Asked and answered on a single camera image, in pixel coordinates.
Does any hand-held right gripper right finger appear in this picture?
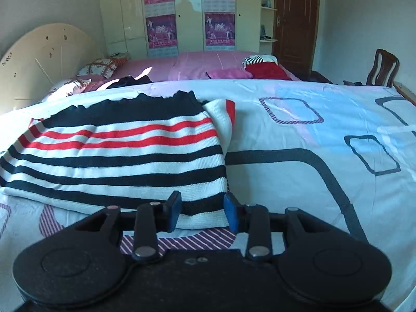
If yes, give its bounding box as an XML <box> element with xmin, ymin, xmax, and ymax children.
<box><xmin>224</xmin><ymin>192</ymin><xmax>308</xmax><ymax>262</ymax></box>

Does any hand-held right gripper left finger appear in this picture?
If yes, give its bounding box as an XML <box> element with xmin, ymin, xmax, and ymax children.
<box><xmin>76</xmin><ymin>191</ymin><xmax>182</xmax><ymax>263</ymax></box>

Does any striped knit sweater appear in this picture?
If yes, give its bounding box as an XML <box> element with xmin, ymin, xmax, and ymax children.
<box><xmin>0</xmin><ymin>91</ymin><xmax>236</xmax><ymax>230</ymax></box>

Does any light patterned bed sheet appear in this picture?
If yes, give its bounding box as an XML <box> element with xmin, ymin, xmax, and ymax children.
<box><xmin>0</xmin><ymin>79</ymin><xmax>416</xmax><ymax>312</ymax></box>

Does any dark cloth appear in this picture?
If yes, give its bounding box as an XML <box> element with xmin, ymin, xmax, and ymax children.
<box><xmin>106</xmin><ymin>75</ymin><xmax>153</xmax><ymax>89</ymax></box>

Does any pink cloth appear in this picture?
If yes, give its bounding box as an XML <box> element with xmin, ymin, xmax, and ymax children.
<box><xmin>207</xmin><ymin>68</ymin><xmax>253</xmax><ymax>79</ymax></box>

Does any red cloth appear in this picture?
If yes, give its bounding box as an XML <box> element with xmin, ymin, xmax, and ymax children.
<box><xmin>244</xmin><ymin>62</ymin><xmax>291</xmax><ymax>80</ymax></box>

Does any pink bed sheet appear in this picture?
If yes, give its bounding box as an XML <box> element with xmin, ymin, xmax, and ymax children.
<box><xmin>107</xmin><ymin>50</ymin><xmax>306</xmax><ymax>82</ymax></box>

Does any zebra striped cloth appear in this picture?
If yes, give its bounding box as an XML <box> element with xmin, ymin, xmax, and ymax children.
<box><xmin>242</xmin><ymin>55</ymin><xmax>278</xmax><ymax>67</ymax></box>

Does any patchwork pillow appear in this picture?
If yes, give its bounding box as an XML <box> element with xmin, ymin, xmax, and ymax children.
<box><xmin>76</xmin><ymin>57</ymin><xmax>129</xmax><ymax>79</ymax></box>

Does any floral pillow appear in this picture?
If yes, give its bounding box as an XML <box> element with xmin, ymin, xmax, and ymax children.
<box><xmin>39</xmin><ymin>77</ymin><xmax>108</xmax><ymax>103</ymax></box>

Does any cream round headboard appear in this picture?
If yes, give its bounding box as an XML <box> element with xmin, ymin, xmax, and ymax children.
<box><xmin>0</xmin><ymin>23</ymin><xmax>106</xmax><ymax>116</ymax></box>

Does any brown wooden door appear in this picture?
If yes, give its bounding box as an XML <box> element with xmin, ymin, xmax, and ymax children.
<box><xmin>272</xmin><ymin>0</ymin><xmax>321</xmax><ymax>80</ymax></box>

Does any cream wardrobe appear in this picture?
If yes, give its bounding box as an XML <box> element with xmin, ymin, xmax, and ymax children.
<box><xmin>97</xmin><ymin>0</ymin><xmax>280</xmax><ymax>59</ymax></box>

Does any corner shelf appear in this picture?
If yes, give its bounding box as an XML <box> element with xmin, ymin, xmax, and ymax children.
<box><xmin>259</xmin><ymin>0</ymin><xmax>279</xmax><ymax>43</ymax></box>

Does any wooden bed footboard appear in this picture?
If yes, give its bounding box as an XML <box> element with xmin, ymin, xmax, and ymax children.
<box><xmin>393</xmin><ymin>82</ymin><xmax>416</xmax><ymax>106</ymax></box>

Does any dark wooden chair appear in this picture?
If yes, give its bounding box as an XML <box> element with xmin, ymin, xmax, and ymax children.
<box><xmin>344</xmin><ymin>49</ymin><xmax>400</xmax><ymax>88</ymax></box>

